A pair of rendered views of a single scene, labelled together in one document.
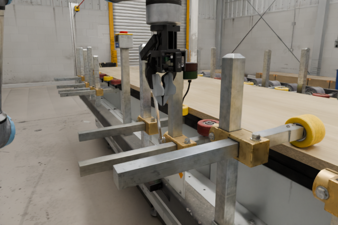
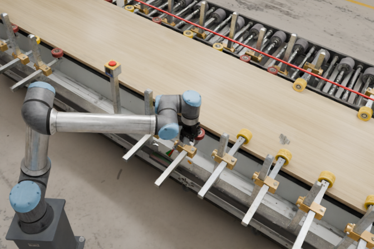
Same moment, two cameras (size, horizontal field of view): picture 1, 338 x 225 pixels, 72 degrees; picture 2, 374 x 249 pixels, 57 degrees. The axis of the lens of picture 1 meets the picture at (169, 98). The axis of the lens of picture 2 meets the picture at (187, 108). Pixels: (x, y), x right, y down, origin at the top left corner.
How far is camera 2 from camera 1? 1.54 m
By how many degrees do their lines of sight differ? 43
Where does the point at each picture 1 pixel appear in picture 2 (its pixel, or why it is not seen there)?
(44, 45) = not seen: outside the picture
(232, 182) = not seen: hidden behind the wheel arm
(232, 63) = (225, 140)
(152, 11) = (188, 122)
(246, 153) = (230, 166)
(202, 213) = (203, 176)
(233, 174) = not seen: hidden behind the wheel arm
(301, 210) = (241, 162)
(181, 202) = (191, 173)
